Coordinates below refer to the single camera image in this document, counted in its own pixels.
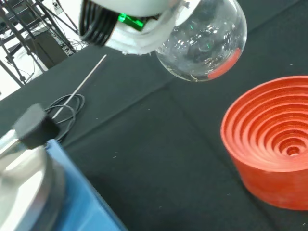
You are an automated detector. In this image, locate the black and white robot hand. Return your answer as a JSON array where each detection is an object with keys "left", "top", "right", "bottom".
[{"left": 78, "top": 0, "right": 193, "bottom": 56}]

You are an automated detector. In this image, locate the heater with blue base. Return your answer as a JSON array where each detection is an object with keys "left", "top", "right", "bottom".
[{"left": 0, "top": 103, "right": 128, "bottom": 231}]

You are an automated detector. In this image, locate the thin glass rod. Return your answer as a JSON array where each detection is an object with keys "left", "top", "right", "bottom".
[{"left": 53, "top": 54, "right": 107, "bottom": 119}]

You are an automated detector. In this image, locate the dark equipment cabinet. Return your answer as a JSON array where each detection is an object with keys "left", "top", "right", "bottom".
[{"left": 23, "top": 28, "right": 72, "bottom": 70}]

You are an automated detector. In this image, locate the black bench cloth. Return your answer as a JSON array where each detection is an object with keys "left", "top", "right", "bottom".
[{"left": 0, "top": 0, "right": 308, "bottom": 231}]

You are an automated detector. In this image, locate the black tripod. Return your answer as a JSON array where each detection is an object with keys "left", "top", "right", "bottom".
[{"left": 0, "top": 0, "right": 80, "bottom": 86}]

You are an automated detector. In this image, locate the black heater power cable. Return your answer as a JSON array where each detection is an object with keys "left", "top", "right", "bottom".
[{"left": 44, "top": 94, "right": 86, "bottom": 143}]

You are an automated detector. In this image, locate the orange ribbed flask ring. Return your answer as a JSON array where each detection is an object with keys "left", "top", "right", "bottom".
[{"left": 220, "top": 76, "right": 308, "bottom": 211}]

